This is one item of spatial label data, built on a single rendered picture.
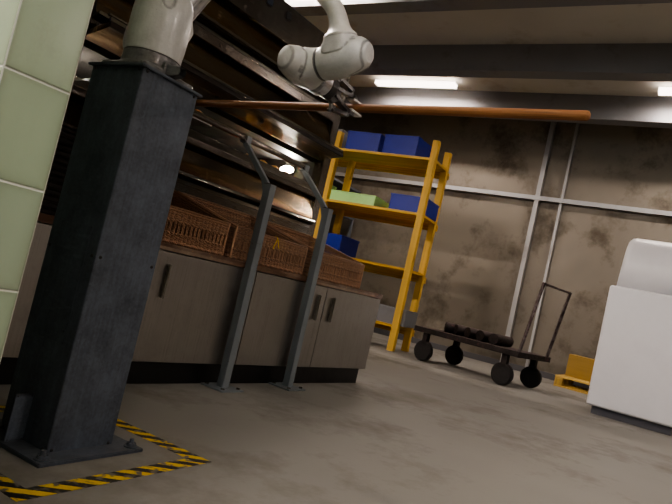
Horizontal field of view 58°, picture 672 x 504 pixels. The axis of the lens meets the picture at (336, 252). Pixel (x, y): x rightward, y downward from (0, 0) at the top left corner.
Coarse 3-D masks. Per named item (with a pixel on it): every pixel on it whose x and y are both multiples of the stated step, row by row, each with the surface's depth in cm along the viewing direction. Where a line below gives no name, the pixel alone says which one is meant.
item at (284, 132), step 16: (96, 32) 257; (112, 32) 256; (112, 48) 270; (192, 80) 297; (208, 80) 297; (208, 96) 315; (224, 96) 314; (240, 96) 316; (240, 112) 334; (256, 112) 332; (272, 128) 355; (288, 128) 353; (288, 144) 381; (304, 144) 379; (320, 144) 376
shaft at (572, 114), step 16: (368, 112) 213; (384, 112) 209; (400, 112) 205; (416, 112) 202; (432, 112) 198; (448, 112) 195; (464, 112) 192; (480, 112) 189; (496, 112) 186; (512, 112) 183; (528, 112) 180; (544, 112) 178; (560, 112) 175; (576, 112) 173
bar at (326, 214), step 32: (224, 128) 280; (256, 160) 287; (288, 160) 320; (256, 224) 279; (320, 224) 319; (256, 256) 278; (320, 256) 318; (224, 352) 276; (224, 384) 274; (288, 384) 312
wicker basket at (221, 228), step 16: (176, 192) 299; (176, 208) 249; (192, 208) 290; (176, 224) 294; (192, 224) 257; (208, 224) 264; (224, 224) 271; (176, 240) 252; (192, 240) 259; (208, 240) 266; (224, 240) 273
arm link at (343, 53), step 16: (320, 0) 181; (336, 0) 179; (336, 16) 178; (336, 32) 177; (352, 32) 178; (320, 48) 182; (336, 48) 176; (352, 48) 175; (368, 48) 176; (320, 64) 180; (336, 64) 178; (352, 64) 176; (368, 64) 178
